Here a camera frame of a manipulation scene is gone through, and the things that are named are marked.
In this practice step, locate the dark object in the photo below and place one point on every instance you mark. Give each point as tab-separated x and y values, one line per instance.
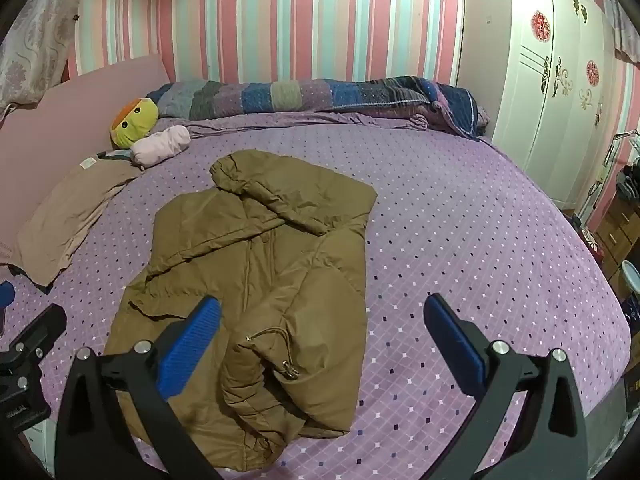
629	180

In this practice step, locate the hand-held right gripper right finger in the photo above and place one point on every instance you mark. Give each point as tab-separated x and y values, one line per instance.
452	340

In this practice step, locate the floral curtain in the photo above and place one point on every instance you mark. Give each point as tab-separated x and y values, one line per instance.
622	25
35	35

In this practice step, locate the purple dotted bed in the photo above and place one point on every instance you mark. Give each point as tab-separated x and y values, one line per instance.
475	235

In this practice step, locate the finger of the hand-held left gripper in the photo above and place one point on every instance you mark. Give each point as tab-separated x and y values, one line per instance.
6	297
45	325

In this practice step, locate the white decorated wardrobe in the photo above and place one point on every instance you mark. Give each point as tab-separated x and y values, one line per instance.
540	110

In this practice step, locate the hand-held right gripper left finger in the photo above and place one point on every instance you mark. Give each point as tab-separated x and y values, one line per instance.
192	345

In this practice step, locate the pink headboard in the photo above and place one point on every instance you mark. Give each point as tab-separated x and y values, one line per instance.
60	110

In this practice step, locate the tan pillow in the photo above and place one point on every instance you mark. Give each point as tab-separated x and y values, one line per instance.
65	210

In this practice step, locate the pink plush toy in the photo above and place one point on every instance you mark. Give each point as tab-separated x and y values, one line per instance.
160	145

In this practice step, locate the brown padded jacket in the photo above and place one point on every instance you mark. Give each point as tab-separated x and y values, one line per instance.
300	310

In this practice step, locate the white round container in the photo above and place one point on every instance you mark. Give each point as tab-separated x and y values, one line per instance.
631	282

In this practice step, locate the wooden drawer cabinet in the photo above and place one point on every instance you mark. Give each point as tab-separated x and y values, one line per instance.
620	230

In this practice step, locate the yellow plush toy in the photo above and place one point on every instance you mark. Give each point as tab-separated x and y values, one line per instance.
132	125

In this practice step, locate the patchwork quilt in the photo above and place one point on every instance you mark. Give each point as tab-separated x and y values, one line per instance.
300	94

